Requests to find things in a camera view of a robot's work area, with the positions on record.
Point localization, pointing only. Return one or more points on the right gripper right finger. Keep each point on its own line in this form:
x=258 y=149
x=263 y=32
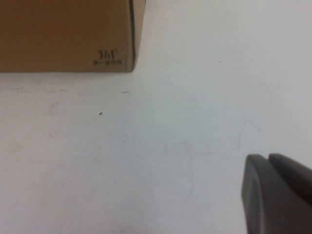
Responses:
x=295 y=175

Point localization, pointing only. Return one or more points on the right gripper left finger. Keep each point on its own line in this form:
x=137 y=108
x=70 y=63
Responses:
x=268 y=200

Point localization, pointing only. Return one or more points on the brown cardboard shoe box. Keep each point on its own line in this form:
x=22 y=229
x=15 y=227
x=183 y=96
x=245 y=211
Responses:
x=61 y=36

